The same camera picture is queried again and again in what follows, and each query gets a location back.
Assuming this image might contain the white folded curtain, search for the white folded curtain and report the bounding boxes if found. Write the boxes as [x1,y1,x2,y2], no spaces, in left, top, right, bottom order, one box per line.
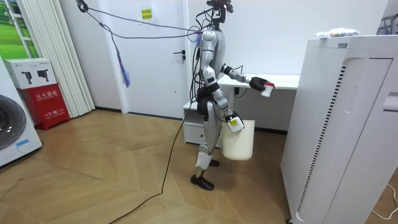
[16,0,96,119]

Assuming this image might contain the white floor cable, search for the white floor cable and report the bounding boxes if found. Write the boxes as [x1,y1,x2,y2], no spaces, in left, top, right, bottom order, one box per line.
[371,183,398,221]

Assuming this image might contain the robot legs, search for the robot legs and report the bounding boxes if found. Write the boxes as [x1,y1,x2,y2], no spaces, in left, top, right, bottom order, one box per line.
[190,100,223,192]

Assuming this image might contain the metal drying rack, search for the metal drying rack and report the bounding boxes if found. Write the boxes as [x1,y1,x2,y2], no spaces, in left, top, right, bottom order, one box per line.
[376,13,398,36]

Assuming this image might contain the white plastic packet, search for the white plastic packet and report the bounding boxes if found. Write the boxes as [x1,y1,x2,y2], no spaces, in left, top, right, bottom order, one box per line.
[313,27,362,40]

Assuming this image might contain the white door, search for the white door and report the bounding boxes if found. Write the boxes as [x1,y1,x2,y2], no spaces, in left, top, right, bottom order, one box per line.
[98,0,191,120]

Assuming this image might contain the white washing machine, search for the white washing machine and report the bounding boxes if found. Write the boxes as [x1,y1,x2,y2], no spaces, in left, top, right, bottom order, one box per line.
[0,57,44,168]

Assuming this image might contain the white desk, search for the white desk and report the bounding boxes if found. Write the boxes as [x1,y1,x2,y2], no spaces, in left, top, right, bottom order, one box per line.
[216,73,301,132]

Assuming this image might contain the white plastic bucket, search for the white plastic bucket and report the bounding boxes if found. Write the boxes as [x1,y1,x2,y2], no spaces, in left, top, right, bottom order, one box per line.
[221,119,256,162]

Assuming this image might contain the cable bundle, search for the cable bundle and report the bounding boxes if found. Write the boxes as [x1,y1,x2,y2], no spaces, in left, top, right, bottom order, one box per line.
[75,0,206,88]

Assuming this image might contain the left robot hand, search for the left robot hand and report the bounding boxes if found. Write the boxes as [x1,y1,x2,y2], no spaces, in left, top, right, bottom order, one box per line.
[249,76,269,93]

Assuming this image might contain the green landscape window poster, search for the green landscape window poster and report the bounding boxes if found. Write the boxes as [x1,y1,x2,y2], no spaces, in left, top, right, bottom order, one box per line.
[0,0,40,61]

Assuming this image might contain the black door handle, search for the black door handle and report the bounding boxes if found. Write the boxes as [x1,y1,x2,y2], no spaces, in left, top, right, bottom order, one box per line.
[173,49,187,65]

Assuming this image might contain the large white perforated appliance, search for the large white perforated appliance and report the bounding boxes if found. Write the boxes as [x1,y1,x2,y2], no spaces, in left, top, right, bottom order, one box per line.
[280,34,398,224]

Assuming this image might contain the white cardboard box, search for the white cardboard box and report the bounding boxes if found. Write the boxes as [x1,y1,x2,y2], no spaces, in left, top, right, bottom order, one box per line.
[3,57,58,91]

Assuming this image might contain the robot body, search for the robot body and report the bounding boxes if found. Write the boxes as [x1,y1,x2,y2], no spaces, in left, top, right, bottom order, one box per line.
[186,0,234,123]

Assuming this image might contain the black floor cable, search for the black floor cable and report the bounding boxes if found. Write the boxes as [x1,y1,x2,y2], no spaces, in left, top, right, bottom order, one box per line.
[107,90,200,224]

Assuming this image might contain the white drawer cabinet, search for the white drawer cabinet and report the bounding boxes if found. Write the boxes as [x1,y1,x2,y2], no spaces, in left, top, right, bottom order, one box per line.
[182,100,223,147]

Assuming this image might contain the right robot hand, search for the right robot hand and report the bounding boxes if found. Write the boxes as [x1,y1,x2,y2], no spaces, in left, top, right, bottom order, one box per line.
[224,111,246,134]

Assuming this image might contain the red fire extinguisher box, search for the red fire extinguisher box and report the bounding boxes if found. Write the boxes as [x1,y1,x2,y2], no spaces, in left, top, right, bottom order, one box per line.
[19,83,72,131]

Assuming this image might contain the white bottle with red cap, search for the white bottle with red cap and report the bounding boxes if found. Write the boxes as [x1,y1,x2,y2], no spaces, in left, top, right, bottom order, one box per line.
[260,81,276,98]

